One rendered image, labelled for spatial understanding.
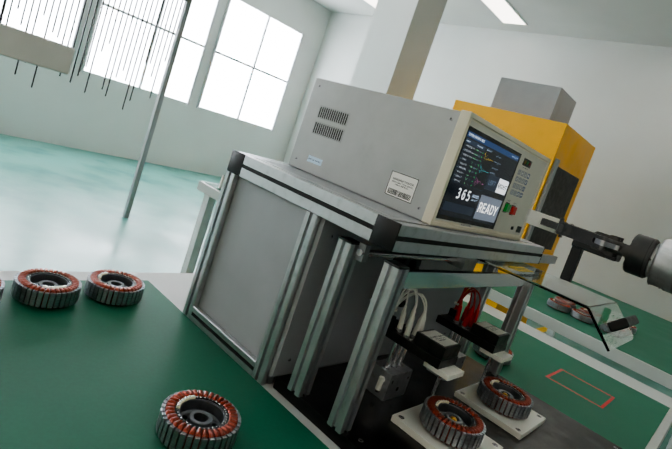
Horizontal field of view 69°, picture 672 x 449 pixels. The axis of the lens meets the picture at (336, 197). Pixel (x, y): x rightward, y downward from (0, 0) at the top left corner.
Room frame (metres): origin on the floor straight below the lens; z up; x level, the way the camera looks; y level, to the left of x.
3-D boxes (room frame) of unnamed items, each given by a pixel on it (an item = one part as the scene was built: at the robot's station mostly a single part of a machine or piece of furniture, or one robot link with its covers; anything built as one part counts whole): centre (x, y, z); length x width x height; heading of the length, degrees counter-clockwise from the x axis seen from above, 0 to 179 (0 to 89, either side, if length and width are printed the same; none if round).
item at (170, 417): (0.65, 0.08, 0.77); 0.11 x 0.11 x 0.04
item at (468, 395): (1.01, -0.48, 0.78); 0.15 x 0.15 x 0.01; 50
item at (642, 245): (0.91, -0.54, 1.18); 0.09 x 0.08 x 0.07; 50
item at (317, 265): (1.08, -0.21, 0.92); 0.66 x 0.01 x 0.30; 140
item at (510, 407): (1.01, -0.48, 0.80); 0.11 x 0.11 x 0.04
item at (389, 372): (0.92, -0.21, 0.80); 0.08 x 0.05 x 0.06; 140
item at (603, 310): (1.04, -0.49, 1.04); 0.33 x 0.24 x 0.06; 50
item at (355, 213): (1.13, -0.16, 1.09); 0.68 x 0.44 x 0.05; 140
